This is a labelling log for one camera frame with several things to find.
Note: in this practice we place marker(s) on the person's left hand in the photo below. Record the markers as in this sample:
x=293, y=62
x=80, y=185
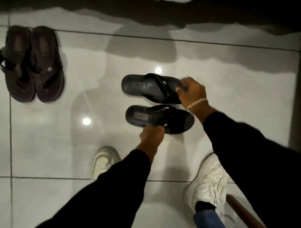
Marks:
x=151, y=136

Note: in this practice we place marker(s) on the person's right hand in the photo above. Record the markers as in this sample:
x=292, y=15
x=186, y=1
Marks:
x=192, y=93

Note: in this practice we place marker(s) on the person's left fingers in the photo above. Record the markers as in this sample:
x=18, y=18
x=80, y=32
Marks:
x=152, y=128

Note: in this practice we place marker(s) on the person's right fingers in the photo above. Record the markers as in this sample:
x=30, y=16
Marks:
x=183, y=85

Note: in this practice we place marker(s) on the black flip-flop sandal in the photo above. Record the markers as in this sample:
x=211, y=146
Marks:
x=152, y=87
x=160, y=118

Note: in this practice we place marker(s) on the person's left forearm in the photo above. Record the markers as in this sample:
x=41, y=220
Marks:
x=110, y=190

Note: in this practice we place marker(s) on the person's right forearm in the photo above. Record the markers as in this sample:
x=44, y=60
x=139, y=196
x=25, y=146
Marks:
x=254, y=159

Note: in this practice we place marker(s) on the white sneaker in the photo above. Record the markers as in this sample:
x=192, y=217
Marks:
x=209, y=180
x=103, y=161

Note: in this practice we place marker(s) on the black sock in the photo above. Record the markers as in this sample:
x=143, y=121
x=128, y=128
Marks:
x=204, y=206

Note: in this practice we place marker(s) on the person's blue trouser leg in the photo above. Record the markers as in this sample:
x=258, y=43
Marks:
x=208, y=219

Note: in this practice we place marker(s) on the dark brown sandal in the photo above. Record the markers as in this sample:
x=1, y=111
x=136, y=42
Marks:
x=48, y=64
x=17, y=63

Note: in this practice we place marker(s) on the brown wooden stick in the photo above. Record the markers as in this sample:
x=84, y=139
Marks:
x=244, y=212

